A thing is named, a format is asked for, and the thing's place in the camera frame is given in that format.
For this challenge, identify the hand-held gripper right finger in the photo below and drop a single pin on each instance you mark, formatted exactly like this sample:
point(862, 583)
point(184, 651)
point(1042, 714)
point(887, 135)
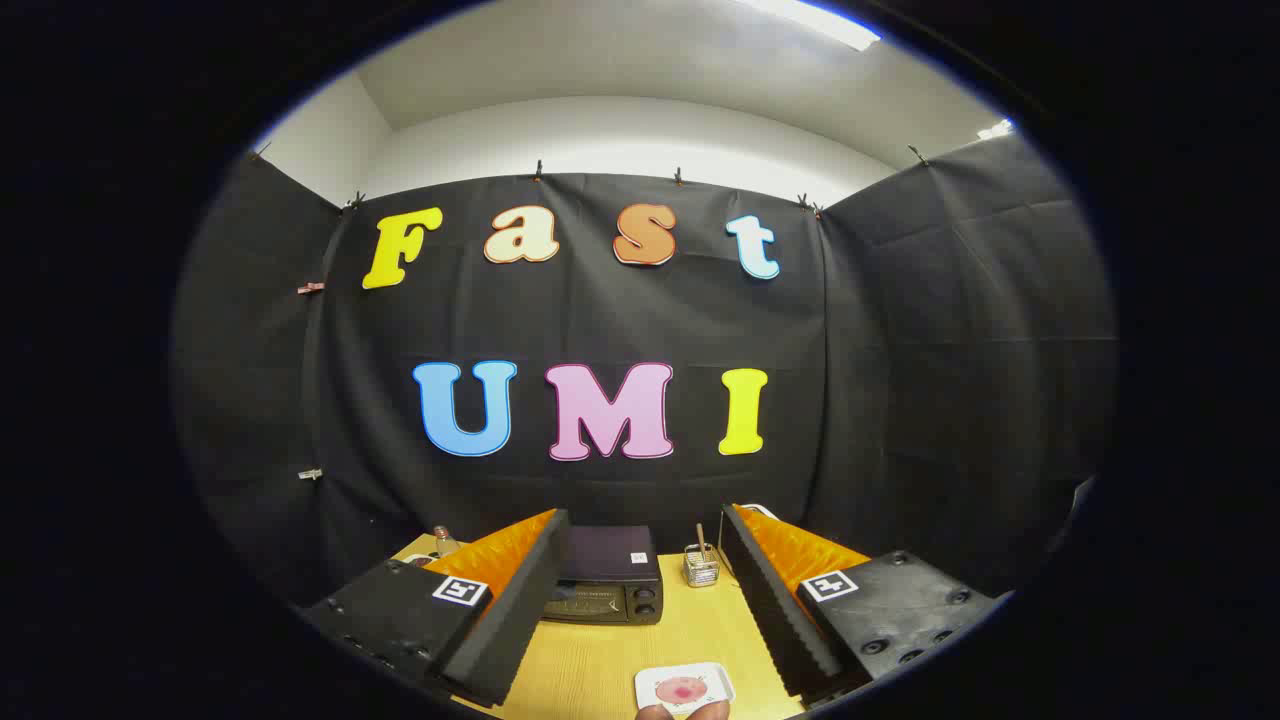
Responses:
point(775, 610)

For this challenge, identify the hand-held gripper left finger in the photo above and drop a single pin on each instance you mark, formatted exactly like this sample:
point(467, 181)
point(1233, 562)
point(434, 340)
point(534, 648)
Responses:
point(520, 610)

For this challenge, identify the white square plate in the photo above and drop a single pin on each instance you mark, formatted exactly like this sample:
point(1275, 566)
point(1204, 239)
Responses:
point(712, 676)

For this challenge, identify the black toaster oven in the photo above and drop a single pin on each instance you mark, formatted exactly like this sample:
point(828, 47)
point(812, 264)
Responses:
point(610, 555)

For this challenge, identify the pink ham slice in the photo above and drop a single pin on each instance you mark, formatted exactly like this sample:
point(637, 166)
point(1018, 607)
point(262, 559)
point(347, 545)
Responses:
point(683, 691)

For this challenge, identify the clear plastic water bottle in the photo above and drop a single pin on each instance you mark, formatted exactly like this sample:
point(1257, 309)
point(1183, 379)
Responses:
point(445, 545)

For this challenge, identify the wooden stick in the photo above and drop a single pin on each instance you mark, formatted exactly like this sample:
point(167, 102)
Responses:
point(701, 540)

